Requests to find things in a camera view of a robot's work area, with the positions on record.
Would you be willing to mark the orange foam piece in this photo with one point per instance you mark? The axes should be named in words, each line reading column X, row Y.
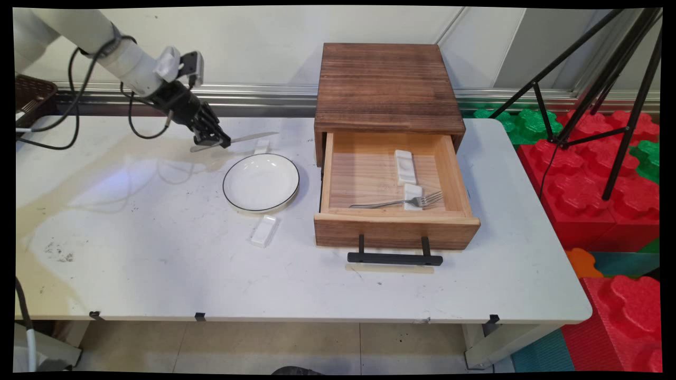
column 581, row 264

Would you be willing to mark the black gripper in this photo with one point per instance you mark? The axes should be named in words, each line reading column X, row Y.
column 177, row 103

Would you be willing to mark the white plate with dark rim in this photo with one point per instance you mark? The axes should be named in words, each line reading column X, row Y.
column 261, row 182

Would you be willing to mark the brown wooden drawer cabinet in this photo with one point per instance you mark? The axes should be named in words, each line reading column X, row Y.
column 388, row 84

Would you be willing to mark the black tripod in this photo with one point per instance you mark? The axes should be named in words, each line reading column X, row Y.
column 628, row 79

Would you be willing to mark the beige tape strip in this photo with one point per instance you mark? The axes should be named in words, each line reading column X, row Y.
column 391, row 268

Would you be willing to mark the silver table knife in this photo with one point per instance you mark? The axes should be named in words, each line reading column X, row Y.
column 253, row 137

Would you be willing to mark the white ceramic cutlery rest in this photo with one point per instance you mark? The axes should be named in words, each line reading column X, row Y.
column 261, row 147
column 413, row 196
column 263, row 231
column 405, row 166

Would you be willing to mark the green foam block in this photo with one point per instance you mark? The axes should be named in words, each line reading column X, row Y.
column 647, row 158
column 528, row 124

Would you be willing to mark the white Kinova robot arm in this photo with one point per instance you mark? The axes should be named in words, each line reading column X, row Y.
column 79, row 31

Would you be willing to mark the silver fork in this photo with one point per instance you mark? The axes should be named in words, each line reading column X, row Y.
column 391, row 203

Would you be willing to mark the white table leg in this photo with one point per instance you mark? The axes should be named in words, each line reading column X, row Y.
column 501, row 343

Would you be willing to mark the metal wall rail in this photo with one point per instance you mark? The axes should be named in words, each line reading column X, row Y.
column 264, row 97

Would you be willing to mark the teal foam mat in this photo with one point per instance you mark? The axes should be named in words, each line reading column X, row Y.
column 541, row 351

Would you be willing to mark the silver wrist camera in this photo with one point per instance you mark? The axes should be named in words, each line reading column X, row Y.
column 185, row 66

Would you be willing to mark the brown wicker basket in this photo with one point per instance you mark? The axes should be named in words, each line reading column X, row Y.
column 34, row 92

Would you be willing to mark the light wooden drawer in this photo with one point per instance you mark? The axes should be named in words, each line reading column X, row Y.
column 391, row 232

